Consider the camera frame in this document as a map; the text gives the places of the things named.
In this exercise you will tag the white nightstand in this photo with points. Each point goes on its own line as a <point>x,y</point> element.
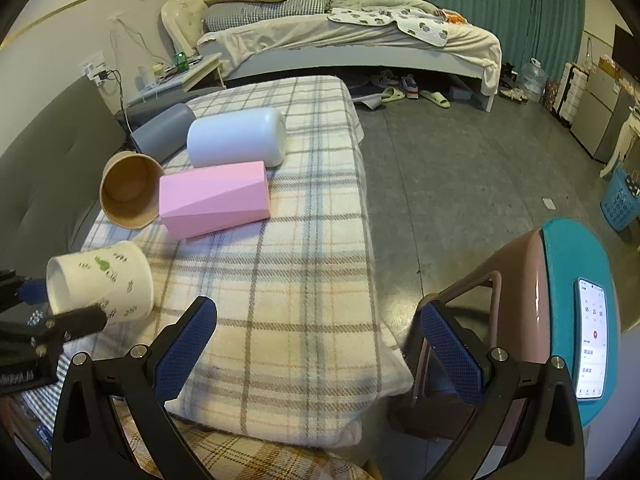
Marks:
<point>186,81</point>

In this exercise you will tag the blue laundry basket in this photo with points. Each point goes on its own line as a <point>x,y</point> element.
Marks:
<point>619,205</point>

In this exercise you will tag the teal curtain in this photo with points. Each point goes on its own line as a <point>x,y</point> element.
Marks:
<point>548,30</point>

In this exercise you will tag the black television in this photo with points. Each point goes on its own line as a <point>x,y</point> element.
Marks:
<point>626,52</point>

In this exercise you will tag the patterned baby mat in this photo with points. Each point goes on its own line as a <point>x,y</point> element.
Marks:
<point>423,26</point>

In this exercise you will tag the sneaker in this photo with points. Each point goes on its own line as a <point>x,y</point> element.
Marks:
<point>409,86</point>

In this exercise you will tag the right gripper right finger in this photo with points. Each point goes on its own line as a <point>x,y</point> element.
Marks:
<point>547,440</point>

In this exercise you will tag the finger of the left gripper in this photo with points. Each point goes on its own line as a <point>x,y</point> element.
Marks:
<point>56,330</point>
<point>33,292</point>

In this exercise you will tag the blue checked cloth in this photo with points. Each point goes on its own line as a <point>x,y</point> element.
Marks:
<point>43,401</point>

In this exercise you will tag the grey cabinet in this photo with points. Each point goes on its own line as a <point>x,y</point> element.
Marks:
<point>603,109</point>

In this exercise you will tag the checked pillow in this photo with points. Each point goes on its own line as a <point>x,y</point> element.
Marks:
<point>222,16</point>

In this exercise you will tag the smartphone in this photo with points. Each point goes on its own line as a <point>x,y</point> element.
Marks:
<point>592,346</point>

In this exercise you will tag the plaid blanket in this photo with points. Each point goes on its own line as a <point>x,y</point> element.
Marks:
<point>300,353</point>

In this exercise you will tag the water bottle jug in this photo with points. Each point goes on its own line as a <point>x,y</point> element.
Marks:
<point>533,80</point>

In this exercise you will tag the white plastic cup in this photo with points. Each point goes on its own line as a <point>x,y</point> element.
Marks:
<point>254,135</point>

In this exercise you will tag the brown kraft paper cup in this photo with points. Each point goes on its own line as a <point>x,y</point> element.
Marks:
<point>129,190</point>

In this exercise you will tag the green slipper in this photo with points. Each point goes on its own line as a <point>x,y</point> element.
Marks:
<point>435,98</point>
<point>392,94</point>

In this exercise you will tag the wall power socket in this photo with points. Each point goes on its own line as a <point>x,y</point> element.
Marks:
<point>93,66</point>

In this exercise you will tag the dark grey plastic cup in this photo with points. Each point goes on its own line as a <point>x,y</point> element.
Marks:
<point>165,134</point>

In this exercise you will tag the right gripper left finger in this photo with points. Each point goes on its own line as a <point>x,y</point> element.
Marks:
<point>88,439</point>

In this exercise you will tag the green soda can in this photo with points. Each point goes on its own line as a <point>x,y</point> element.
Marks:
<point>181,62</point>

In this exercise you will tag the white mug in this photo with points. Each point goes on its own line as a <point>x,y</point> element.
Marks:
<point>147,75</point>

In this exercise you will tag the bed with white frame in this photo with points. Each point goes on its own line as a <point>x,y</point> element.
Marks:
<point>311,42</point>

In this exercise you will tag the pink faceted plastic cup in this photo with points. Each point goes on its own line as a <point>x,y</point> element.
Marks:
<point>206,200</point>

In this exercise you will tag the white floral paper cup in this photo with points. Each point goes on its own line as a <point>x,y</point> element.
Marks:
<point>117,278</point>

